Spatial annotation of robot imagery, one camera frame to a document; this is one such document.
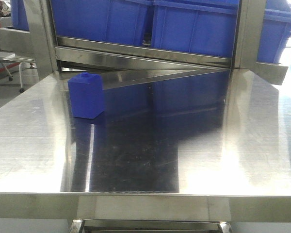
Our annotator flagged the blue block part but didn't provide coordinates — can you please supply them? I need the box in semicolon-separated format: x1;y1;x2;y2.
68;72;105;119

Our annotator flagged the stainless steel shelf rack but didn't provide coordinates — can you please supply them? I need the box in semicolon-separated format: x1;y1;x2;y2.
0;0;288;85

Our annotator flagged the blue bin centre left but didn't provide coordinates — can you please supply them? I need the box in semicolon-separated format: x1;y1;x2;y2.
51;0;153;46

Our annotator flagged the blue bin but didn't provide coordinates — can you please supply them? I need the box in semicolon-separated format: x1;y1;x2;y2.
11;0;29;31
257;0;291;64
151;0;239;58
51;0;153;46

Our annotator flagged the blue bin centre right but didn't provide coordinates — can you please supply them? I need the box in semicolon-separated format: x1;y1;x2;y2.
151;0;239;58

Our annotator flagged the grey office chair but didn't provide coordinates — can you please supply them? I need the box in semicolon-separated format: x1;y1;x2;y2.
0;51;36;93

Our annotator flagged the blue bin far left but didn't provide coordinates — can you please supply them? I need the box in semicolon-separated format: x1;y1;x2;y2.
11;0;29;31

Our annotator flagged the blue bin far right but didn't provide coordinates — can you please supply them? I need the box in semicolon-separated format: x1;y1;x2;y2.
257;0;291;64

